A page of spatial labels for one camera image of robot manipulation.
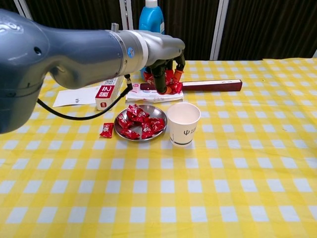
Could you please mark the pink white wet wipes pack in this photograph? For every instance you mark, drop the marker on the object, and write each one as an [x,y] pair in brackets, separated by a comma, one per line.
[143,96]

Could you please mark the round steel plate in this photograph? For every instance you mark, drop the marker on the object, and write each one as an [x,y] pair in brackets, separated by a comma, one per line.
[158,112]

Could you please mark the long maroon fan case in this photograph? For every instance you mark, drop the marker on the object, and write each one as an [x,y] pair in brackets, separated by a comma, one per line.
[210,85]

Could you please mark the red white cling film box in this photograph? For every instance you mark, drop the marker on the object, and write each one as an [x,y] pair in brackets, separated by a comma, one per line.
[105,99]

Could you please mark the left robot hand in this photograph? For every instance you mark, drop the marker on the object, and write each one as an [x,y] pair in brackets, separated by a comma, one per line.
[166,49]

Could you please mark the white paper card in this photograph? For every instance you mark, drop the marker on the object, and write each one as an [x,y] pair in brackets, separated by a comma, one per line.
[74,98]

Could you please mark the white paper cup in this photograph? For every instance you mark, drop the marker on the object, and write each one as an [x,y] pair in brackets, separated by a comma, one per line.
[184,135]

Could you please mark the white metal frame post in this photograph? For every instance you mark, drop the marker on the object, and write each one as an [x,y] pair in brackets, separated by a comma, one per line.
[219,29]
[126,15]
[23,8]

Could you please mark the blue detergent bottle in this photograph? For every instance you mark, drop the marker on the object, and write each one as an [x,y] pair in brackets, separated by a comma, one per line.
[151,19]

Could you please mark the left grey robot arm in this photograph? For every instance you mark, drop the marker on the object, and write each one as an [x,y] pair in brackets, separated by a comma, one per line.
[62,54]

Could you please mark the yellow checked tablecloth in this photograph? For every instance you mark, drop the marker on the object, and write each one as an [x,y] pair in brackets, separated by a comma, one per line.
[297,72]
[158,186]

